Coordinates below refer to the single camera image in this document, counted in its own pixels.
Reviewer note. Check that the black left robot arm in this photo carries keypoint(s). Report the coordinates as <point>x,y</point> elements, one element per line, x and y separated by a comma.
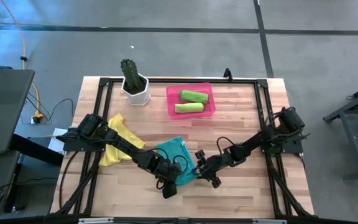
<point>120,146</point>

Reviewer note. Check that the green cactus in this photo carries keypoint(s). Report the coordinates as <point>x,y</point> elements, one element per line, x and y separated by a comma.
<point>129,73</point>

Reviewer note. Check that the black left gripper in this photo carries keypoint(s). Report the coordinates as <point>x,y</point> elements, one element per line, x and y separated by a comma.
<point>162,171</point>

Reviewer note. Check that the dark grey desk top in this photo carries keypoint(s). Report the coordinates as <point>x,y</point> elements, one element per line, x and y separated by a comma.
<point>5,109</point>

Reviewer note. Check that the lime green microfiber towel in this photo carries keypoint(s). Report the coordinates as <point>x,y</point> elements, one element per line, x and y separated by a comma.
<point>190,108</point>

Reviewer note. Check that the pink plastic basket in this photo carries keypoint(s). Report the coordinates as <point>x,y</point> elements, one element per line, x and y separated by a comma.
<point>172,93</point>

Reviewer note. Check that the yellow power plug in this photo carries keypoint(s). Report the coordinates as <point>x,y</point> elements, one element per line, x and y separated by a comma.
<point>37,118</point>

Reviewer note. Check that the white paper sheet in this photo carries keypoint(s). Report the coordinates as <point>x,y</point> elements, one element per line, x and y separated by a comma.
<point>54,144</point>

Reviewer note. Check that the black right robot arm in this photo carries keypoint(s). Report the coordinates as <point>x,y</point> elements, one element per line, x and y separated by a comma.
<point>259,138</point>

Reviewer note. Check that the silver metal bracket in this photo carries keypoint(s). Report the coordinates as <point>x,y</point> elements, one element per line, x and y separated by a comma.
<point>269,221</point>
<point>95,221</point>

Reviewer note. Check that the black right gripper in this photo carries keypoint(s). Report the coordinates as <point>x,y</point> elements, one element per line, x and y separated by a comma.
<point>214,166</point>

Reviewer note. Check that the yellow microfiber towel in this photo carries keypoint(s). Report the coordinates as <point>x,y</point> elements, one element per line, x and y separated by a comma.
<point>126,135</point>

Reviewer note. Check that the black aluminium table frame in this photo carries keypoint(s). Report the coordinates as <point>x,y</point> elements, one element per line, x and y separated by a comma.
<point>182,81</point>

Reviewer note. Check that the black clamp hook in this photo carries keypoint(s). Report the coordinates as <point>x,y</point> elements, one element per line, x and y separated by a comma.
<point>227,74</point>

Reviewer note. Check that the teal microfiber towel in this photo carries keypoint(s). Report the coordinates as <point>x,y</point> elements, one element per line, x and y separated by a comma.
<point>174,146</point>

